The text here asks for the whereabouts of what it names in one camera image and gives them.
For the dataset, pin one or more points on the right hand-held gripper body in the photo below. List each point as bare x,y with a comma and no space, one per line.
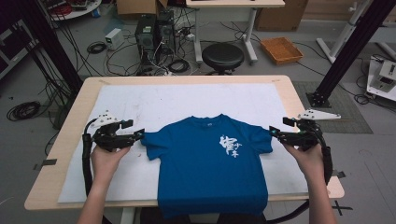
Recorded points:
306,137

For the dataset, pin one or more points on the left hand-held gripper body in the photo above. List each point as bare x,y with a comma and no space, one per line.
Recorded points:
107,137

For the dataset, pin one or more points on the blue t-shirt with white print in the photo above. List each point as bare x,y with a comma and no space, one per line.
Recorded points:
202,174

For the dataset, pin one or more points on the person's left hand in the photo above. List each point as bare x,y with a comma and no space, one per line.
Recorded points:
104,165

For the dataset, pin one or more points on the grey floor mat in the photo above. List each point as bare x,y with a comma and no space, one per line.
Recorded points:
342,102

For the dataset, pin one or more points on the white table mat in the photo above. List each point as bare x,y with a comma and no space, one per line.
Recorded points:
186,99

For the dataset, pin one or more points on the black tape strip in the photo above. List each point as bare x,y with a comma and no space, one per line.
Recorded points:
46,162

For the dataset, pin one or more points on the orange woven basket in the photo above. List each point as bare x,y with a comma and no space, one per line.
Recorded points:
281,49

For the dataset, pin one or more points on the black computer tower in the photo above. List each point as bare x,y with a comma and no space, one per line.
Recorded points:
166,31
145,40

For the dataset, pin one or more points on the small white device box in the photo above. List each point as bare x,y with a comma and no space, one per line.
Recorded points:
113,39

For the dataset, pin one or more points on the black round stool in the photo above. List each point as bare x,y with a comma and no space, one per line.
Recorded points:
222,56

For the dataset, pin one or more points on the white metal stand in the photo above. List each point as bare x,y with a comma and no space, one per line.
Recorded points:
342,34

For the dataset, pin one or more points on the large cardboard box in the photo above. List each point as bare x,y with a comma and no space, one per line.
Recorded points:
280,17

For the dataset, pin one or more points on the open cardboard box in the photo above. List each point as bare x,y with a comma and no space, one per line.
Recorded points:
134,6

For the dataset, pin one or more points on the round white table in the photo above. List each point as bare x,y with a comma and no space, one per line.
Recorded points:
77,12

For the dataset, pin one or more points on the white desk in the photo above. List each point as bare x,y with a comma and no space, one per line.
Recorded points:
233,3

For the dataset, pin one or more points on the black metal post with base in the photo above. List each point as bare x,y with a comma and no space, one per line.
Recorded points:
353,46

